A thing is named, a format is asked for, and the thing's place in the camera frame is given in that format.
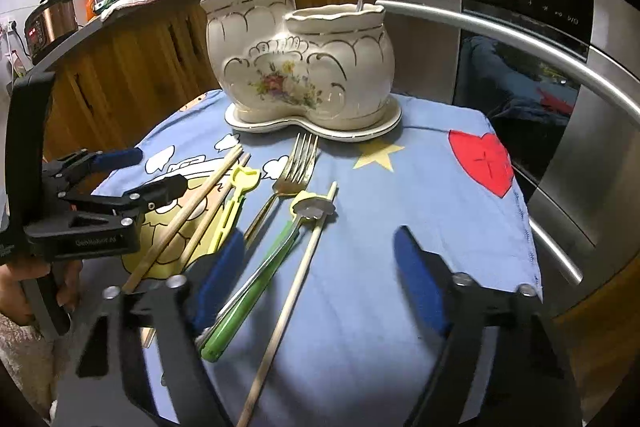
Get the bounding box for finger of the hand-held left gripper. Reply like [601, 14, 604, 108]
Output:
[44, 147, 143, 188]
[62, 174, 188, 220]

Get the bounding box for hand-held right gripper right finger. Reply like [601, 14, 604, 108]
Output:
[392, 224, 583, 427]

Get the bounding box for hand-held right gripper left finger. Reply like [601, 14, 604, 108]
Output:
[55, 229, 248, 427]

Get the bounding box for wooden chopstick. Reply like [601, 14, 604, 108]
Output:
[235, 181, 339, 427]
[121, 145, 244, 294]
[141, 152, 252, 349]

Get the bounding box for green handled utensil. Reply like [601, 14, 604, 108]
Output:
[199, 190, 335, 363]

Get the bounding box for yellow plastic utensil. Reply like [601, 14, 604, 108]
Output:
[207, 166, 262, 255]

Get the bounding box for gold fork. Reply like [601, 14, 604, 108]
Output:
[243, 133, 320, 244]

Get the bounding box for floral ceramic utensil holder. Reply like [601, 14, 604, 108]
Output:
[200, 0, 397, 124]

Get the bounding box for person's left forearm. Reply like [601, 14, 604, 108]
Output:
[0, 312, 56, 408]

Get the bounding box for person's left hand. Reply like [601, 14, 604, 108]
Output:
[0, 261, 83, 327]

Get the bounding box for wooden lower cabinets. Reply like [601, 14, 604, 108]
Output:
[42, 0, 376, 168]

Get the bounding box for blue printed cloth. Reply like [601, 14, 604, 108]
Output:
[75, 88, 543, 427]

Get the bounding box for copper pressure cooker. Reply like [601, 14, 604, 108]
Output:
[24, 0, 80, 62]

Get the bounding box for white ceramic holder saucer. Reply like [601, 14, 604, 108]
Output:
[224, 99, 403, 142]

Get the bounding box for stainless steel oven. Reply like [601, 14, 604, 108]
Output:
[375, 0, 640, 308]

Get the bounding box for steel drawer handle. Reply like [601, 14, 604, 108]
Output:
[527, 214, 586, 288]

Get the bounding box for steel oven handle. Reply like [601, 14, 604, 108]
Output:
[375, 0, 640, 132]

